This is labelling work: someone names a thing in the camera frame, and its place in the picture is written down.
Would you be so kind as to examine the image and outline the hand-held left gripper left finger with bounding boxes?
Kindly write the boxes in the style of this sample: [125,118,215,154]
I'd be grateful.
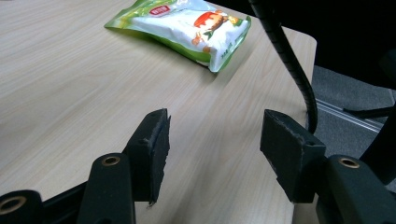
[122,107,172,206]

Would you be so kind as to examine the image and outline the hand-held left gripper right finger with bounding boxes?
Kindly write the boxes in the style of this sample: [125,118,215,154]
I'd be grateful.
[260,108,329,204]

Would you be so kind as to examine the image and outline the green and white food packet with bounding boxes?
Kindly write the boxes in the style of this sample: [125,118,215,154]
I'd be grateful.
[104,0,252,74]

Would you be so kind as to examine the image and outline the black metal stand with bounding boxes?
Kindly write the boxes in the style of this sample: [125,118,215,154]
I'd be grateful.
[342,105,396,120]

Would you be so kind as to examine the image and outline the aluminium floor rail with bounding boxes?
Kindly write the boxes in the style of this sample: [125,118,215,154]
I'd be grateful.
[315,98,385,133]

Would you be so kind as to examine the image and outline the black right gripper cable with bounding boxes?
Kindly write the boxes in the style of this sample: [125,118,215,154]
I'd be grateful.
[247,0,319,135]

